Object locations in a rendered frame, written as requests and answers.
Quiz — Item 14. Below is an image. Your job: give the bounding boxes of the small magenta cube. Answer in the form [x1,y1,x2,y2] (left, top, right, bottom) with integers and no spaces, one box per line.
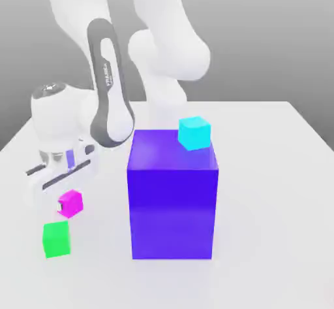
[57,189,84,220]

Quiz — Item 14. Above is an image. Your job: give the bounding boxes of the large blue box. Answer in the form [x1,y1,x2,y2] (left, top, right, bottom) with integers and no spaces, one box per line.
[127,129,219,261]

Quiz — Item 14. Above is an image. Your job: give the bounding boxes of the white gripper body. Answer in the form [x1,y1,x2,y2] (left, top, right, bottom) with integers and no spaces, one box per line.
[25,148,101,212]

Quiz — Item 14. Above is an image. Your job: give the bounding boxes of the small cyan cube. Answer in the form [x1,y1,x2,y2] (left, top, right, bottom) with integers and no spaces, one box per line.
[177,116,212,152]

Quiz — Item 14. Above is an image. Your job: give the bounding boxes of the small green cube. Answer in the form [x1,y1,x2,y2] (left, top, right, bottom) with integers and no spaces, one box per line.
[42,220,72,259]

